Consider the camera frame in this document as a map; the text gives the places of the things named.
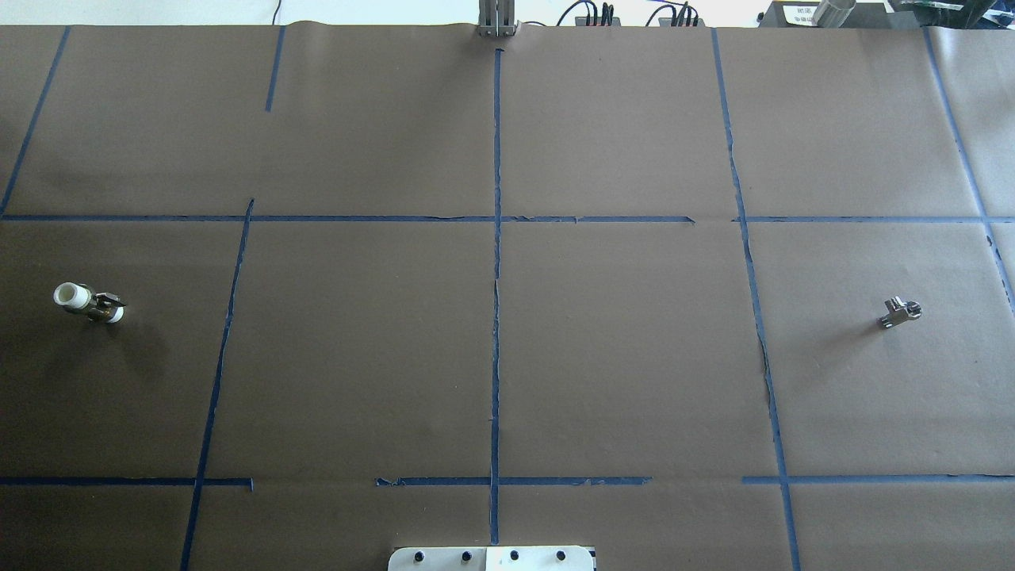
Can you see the white PPR valve with brass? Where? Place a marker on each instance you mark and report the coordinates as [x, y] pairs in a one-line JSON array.
[[80, 299]]

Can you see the grey box with label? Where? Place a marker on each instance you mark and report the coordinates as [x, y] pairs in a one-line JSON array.
[[828, 15]]

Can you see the aluminium frame post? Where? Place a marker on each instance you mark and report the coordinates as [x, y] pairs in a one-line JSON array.
[[496, 18]]

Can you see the white camera pole base plate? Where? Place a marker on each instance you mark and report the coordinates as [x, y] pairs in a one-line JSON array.
[[553, 557]]

